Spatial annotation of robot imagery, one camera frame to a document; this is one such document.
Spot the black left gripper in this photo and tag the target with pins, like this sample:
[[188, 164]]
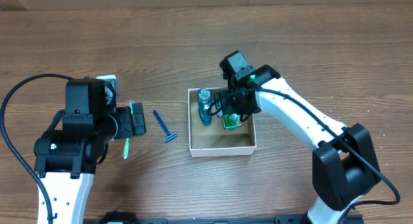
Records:
[[138, 119]]

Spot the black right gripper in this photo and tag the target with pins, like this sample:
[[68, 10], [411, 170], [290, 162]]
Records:
[[230, 109]]

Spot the green soap packet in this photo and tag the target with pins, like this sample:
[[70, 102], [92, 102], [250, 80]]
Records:
[[231, 121]]

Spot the teal transparent bottle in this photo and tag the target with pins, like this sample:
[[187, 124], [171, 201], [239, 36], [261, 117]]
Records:
[[204, 101]]

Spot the blue disposable razor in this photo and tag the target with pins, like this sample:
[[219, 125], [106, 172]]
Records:
[[169, 136]]

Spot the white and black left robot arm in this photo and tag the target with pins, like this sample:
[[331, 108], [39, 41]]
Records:
[[69, 151]]

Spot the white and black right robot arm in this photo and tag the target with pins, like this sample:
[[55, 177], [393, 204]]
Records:
[[344, 162]]

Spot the green white toothbrush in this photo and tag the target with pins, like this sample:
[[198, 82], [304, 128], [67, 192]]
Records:
[[127, 141]]

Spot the white square cardboard box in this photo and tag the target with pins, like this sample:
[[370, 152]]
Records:
[[214, 140]]

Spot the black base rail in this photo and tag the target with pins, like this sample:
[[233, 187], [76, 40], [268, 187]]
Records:
[[131, 218]]

